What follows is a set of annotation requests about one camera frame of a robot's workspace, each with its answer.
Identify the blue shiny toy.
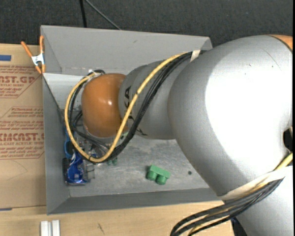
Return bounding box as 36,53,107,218
61,128,89,185

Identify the grey metal bin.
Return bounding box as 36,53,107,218
40,25,225,215

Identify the green toy building block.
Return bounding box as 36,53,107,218
146,165,172,185

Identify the brown cardboard board, red print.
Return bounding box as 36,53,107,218
0,42,48,211

